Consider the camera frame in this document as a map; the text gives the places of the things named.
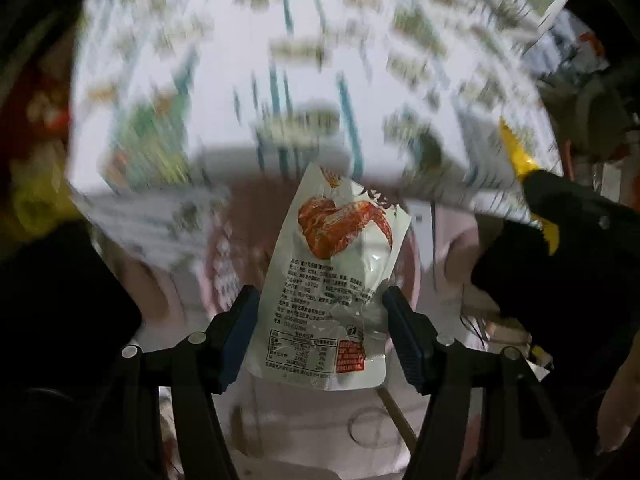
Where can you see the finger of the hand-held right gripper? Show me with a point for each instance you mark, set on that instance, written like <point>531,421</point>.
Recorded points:
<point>575,205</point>

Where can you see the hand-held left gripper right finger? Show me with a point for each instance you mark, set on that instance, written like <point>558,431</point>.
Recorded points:
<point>410,345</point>

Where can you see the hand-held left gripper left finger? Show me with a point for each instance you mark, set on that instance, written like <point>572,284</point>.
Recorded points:
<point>235,345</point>

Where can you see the yellow wrapper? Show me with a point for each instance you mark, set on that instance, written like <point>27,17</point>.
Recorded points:
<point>517,152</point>

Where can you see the pink plastic basket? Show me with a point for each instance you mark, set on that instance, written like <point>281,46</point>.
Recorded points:
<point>240,240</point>

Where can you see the white chicken wing packet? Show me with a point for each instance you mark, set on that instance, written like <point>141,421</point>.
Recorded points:
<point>325,270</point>

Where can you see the person's right hand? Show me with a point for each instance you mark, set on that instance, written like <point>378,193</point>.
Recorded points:
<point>622,400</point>

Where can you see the pink plastic stool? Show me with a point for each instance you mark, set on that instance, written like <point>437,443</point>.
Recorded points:
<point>455,245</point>

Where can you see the blue and white plastic bag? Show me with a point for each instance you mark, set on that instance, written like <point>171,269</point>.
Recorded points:
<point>575,50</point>

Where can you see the yellow plastic bag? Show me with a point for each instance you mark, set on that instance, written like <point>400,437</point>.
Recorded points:
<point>42,200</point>

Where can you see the animal printed white cloth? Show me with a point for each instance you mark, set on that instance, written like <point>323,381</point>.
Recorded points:
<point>225,85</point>

